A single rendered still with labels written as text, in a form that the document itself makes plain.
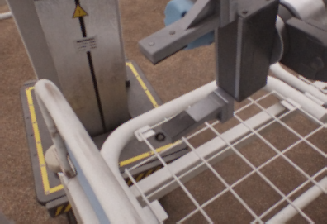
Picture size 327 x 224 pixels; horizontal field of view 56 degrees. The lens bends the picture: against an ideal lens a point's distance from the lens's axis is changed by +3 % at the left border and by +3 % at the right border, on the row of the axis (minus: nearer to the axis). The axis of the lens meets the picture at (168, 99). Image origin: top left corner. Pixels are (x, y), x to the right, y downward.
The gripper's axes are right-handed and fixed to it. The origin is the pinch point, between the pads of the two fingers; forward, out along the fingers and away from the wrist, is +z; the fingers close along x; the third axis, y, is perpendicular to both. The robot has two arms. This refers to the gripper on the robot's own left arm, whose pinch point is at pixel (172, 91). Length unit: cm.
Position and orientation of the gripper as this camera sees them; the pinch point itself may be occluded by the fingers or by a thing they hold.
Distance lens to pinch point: 34.0
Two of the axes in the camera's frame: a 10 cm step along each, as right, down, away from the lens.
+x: -1.4, -6.6, -7.4
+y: -5.6, -5.6, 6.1
